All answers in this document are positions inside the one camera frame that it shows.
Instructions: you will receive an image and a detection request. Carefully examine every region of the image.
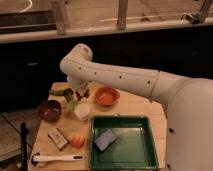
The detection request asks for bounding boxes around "blue sponge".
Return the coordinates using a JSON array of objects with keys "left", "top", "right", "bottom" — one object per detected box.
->
[{"left": 95, "top": 129, "right": 117, "bottom": 151}]

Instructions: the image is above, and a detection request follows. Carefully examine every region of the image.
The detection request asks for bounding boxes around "dark red grape bunch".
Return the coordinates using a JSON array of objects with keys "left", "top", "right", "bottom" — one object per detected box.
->
[{"left": 75, "top": 89, "right": 90, "bottom": 101}]

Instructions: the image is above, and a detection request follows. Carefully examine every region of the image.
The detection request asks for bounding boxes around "green plastic tray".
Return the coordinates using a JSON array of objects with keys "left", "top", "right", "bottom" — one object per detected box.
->
[{"left": 88, "top": 116, "right": 159, "bottom": 170}]

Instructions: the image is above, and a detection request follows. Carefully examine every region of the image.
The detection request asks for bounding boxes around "white round container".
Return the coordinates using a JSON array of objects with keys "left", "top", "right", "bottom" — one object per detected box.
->
[{"left": 74, "top": 103, "right": 90, "bottom": 121}]

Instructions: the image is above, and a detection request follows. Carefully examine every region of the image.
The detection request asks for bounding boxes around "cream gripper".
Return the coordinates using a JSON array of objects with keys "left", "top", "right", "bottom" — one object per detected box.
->
[{"left": 67, "top": 76, "right": 88, "bottom": 91}]

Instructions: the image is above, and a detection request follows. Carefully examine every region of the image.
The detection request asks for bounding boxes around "orange fruit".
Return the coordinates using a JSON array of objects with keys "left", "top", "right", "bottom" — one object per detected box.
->
[{"left": 71, "top": 134, "right": 85, "bottom": 148}]

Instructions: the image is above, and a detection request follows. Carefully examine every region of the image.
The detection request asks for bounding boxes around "light green object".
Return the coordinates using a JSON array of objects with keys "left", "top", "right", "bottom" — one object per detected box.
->
[{"left": 68, "top": 100, "right": 79, "bottom": 112}]

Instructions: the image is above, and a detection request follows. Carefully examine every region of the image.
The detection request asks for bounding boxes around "small dark cup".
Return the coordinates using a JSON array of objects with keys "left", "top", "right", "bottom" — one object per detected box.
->
[{"left": 63, "top": 88, "right": 74, "bottom": 102}]

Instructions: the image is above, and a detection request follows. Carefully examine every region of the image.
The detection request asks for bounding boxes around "orange bowl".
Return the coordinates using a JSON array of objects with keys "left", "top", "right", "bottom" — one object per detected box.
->
[{"left": 94, "top": 87, "right": 120, "bottom": 106}]

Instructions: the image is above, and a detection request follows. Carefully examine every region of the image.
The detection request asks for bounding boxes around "black vertical pole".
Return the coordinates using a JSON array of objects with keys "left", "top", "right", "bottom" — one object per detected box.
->
[{"left": 21, "top": 122, "right": 28, "bottom": 171}]

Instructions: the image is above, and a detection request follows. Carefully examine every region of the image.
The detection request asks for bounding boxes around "dark red bowl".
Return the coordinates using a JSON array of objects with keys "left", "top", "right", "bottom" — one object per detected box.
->
[{"left": 38, "top": 100, "right": 62, "bottom": 122}]

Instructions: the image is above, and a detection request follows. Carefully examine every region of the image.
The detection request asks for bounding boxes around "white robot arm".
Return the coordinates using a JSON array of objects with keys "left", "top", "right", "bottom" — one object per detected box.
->
[{"left": 60, "top": 43, "right": 213, "bottom": 171}]

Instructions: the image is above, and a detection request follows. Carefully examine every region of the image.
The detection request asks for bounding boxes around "small brown box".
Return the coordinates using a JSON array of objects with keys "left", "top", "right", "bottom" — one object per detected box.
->
[{"left": 48, "top": 128, "right": 70, "bottom": 151}]

